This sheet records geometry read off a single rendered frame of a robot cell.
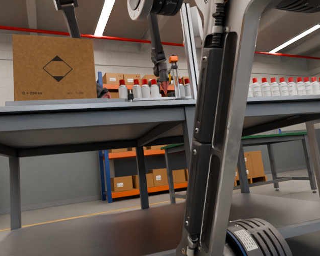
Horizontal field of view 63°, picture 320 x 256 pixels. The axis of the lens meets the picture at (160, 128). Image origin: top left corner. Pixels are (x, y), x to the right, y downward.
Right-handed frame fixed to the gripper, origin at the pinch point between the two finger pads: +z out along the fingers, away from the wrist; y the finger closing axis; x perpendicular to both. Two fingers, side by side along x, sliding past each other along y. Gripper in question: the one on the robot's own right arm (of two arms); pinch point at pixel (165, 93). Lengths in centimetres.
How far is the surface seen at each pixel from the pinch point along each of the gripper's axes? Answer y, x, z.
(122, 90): 28.8, 8.4, 0.7
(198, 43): -20.1, 14.6, -26.8
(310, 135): -117, -8, 34
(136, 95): 20.8, 8.6, 4.0
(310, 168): -233, -128, 69
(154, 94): 10.2, 8.1, 3.1
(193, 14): -14.6, 23.6, -40.7
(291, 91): -91, 8, 3
